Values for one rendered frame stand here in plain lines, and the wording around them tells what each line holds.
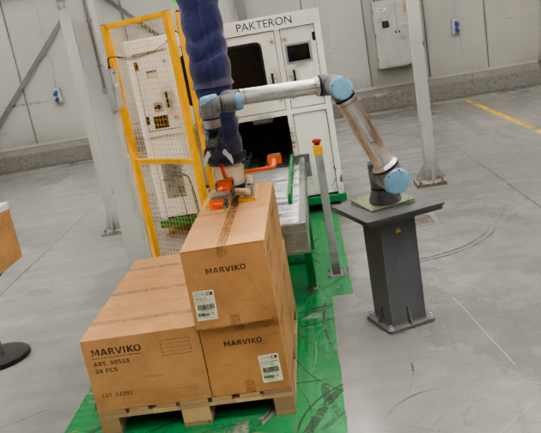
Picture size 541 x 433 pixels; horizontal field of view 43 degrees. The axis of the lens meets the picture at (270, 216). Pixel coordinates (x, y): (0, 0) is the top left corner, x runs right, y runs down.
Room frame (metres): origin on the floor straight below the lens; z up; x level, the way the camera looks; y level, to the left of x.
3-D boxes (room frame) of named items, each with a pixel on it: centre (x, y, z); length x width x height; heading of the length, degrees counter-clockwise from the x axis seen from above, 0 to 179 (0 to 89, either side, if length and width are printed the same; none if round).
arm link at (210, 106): (3.51, 0.21, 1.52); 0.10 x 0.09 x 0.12; 99
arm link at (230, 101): (3.54, 0.10, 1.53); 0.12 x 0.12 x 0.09; 9
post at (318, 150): (4.84, -0.42, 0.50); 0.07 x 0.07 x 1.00; 85
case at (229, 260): (3.28, 0.22, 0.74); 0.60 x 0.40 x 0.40; 176
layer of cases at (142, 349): (3.67, 0.49, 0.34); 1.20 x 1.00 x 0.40; 175
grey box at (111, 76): (5.13, 0.97, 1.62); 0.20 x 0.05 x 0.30; 175
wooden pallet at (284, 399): (3.67, 0.49, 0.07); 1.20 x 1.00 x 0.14; 175
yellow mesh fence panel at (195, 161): (5.38, 0.76, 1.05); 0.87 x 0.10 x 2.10; 47
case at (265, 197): (3.89, 0.17, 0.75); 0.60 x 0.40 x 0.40; 175
